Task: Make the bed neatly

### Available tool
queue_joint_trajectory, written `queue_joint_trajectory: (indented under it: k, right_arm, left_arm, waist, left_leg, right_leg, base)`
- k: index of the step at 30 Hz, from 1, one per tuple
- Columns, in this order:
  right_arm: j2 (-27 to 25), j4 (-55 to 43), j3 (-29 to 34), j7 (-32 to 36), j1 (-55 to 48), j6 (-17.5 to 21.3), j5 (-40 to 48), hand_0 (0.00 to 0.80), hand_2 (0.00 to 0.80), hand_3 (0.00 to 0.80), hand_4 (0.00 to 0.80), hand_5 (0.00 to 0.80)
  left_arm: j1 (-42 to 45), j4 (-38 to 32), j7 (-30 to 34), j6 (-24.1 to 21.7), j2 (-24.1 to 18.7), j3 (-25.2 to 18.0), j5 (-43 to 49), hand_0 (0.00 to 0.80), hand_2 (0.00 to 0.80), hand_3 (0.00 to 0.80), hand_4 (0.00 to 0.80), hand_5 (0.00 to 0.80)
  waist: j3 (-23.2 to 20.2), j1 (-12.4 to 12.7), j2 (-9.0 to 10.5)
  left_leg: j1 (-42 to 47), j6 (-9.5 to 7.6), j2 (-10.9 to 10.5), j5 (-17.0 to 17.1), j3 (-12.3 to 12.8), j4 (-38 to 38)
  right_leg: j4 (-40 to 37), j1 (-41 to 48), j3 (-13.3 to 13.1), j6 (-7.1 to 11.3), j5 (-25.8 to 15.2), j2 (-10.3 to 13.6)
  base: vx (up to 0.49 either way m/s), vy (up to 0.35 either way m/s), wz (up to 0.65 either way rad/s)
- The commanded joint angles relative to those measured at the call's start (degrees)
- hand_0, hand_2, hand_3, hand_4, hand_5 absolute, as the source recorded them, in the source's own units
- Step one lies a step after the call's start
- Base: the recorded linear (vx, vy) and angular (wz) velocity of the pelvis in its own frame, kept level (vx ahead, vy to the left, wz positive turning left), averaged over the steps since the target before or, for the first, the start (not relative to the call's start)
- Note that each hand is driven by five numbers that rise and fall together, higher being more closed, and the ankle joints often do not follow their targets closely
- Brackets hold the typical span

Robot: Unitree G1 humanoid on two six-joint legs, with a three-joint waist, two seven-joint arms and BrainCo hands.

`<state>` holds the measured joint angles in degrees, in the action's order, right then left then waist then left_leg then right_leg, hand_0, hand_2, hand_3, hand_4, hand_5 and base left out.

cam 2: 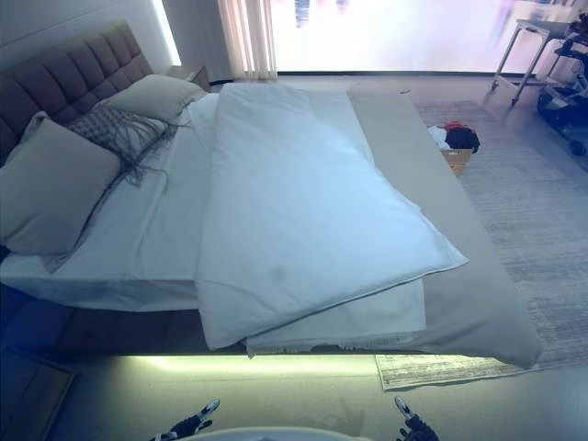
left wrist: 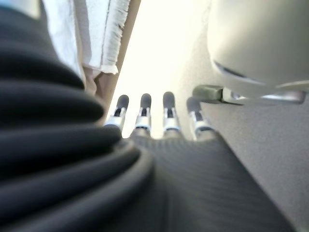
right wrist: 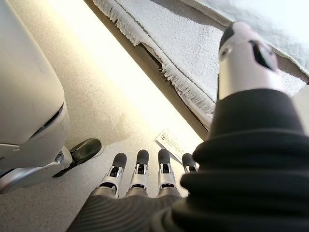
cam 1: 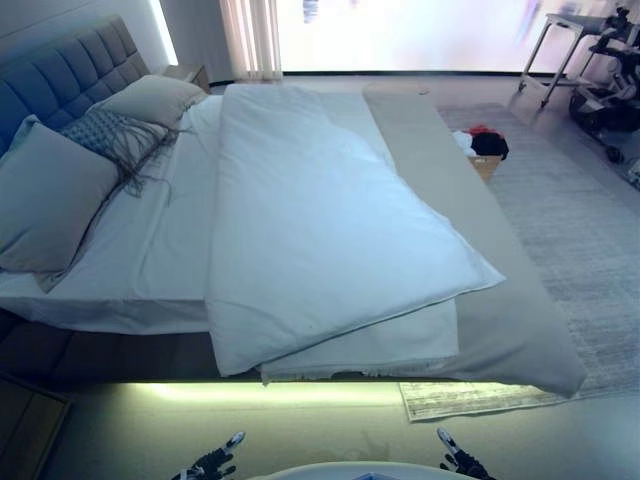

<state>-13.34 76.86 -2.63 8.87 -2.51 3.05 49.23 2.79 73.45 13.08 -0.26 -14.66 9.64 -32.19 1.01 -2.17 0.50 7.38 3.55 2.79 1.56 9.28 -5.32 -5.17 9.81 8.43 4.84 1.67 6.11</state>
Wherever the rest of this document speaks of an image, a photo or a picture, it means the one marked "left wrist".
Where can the white towel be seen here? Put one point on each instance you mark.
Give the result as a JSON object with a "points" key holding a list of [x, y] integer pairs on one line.
{"points": [[96, 36]]}

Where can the dark left robot hand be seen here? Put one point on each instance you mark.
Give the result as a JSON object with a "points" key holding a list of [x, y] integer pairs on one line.
{"points": [[169, 181]]}

